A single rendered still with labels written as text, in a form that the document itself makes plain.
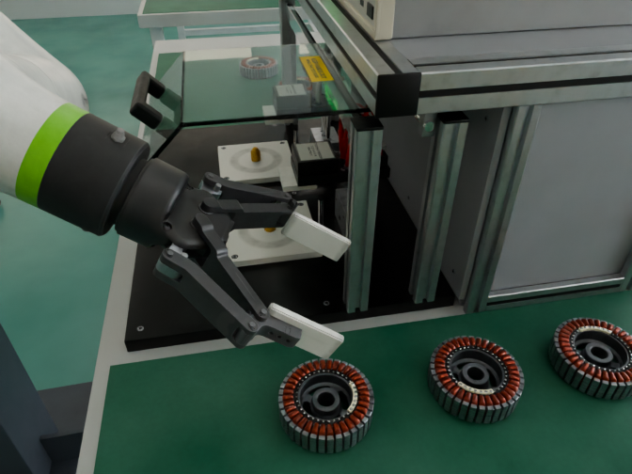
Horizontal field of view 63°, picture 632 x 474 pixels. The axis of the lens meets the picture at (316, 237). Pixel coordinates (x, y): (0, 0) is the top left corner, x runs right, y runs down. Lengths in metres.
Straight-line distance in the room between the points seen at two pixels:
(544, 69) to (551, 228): 0.24
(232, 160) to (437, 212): 0.53
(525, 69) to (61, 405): 1.49
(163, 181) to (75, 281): 1.69
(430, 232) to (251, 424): 0.32
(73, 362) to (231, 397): 1.19
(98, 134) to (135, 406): 0.36
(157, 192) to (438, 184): 0.34
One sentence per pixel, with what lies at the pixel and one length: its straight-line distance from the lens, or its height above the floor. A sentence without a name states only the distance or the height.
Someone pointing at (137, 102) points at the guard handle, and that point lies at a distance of 0.64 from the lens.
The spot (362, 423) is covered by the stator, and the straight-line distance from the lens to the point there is 0.62.
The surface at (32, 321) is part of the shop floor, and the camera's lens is 2.03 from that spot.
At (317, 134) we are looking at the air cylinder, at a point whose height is 0.82.
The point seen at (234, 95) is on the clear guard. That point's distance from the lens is 0.63.
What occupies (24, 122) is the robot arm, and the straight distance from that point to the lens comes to 0.46.
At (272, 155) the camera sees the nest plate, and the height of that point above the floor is 0.78.
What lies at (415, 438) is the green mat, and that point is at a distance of 0.65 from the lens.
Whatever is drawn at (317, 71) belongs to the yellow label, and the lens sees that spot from 0.69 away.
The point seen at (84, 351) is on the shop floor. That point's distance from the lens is 1.85.
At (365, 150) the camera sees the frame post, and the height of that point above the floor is 1.03.
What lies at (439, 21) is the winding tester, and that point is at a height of 1.13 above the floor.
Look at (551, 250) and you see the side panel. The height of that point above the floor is 0.84.
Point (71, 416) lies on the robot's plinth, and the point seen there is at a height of 0.02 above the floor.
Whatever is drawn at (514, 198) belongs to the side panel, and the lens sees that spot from 0.69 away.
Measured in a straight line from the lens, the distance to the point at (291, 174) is 0.82.
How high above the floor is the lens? 1.30
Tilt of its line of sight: 37 degrees down
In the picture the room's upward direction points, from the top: straight up
